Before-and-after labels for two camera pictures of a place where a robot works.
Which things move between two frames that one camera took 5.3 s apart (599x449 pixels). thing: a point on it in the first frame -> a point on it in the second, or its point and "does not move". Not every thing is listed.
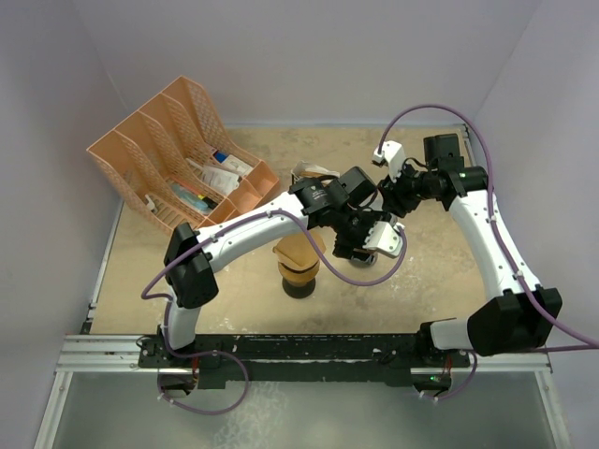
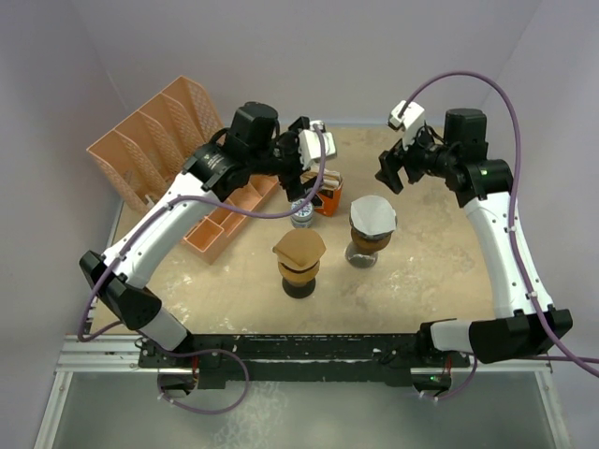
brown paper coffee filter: [297, 250] does not move
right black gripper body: [406, 193] -> [426, 156]
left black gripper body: [352, 231] -> [284, 158]
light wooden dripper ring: [299, 277] does not move
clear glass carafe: [372, 260] does not move
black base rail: [234, 360] does not move
